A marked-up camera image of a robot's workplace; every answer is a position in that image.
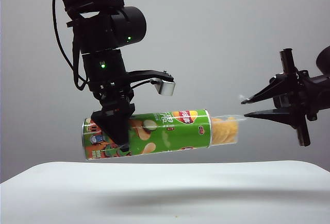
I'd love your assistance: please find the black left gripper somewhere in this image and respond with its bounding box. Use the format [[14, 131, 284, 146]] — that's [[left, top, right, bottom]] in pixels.
[[89, 73, 137, 147]]

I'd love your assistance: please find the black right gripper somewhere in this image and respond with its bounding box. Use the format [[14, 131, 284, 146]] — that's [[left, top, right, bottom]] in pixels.
[[240, 48, 321, 147]]

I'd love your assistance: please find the transparent plastic chip tray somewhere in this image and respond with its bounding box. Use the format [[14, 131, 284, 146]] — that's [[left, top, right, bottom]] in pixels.
[[209, 114, 250, 146]]

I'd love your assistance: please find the green potato chips tube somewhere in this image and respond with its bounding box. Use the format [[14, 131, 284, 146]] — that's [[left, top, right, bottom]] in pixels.
[[81, 109, 213, 161]]

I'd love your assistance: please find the stack of yellow potato chips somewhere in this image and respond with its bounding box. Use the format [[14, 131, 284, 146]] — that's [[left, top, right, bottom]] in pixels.
[[211, 117, 239, 145]]

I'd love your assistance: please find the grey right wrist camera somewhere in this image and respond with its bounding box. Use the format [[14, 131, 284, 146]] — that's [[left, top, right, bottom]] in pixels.
[[272, 93, 292, 109]]

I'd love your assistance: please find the thin black camera cable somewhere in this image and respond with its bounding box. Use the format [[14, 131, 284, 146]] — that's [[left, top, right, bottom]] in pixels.
[[130, 79, 157, 90]]

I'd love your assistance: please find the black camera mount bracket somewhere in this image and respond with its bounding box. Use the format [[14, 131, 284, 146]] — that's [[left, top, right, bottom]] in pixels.
[[127, 68, 174, 83]]

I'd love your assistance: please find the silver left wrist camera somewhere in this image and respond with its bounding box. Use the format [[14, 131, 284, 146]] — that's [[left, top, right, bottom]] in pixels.
[[154, 78, 176, 97]]

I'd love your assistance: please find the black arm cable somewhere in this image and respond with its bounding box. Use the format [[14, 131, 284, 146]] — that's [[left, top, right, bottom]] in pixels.
[[52, 0, 90, 92]]

